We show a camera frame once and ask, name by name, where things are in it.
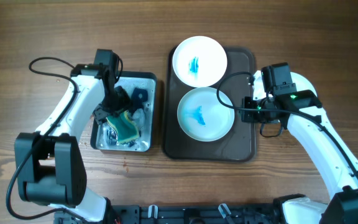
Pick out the green yellow sponge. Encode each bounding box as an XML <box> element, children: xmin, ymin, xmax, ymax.
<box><xmin>106</xmin><ymin>111</ymin><xmax>140</xmax><ymax>144</ymax></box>

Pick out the brown serving tray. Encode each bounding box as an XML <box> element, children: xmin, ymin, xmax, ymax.
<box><xmin>162</xmin><ymin>47</ymin><xmax>257</xmax><ymax>162</ymax></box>

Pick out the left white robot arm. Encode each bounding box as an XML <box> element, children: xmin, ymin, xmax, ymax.
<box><xmin>6</xmin><ymin>62</ymin><xmax>140</xmax><ymax>223</ymax></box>

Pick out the white plate blue streak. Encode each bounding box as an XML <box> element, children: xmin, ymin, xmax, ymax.
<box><xmin>172</xmin><ymin>36</ymin><xmax>227</xmax><ymax>88</ymax></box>

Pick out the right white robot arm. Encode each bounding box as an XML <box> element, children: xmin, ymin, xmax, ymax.
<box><xmin>241</xmin><ymin>90</ymin><xmax>358</xmax><ymax>223</ymax></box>

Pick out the white plate blue smear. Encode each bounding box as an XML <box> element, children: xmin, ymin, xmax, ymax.
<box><xmin>177</xmin><ymin>87</ymin><xmax>235</xmax><ymax>142</ymax></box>

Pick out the black soapy water tray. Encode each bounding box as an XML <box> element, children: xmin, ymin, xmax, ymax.
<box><xmin>90</xmin><ymin>72</ymin><xmax>157</xmax><ymax>152</ymax></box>

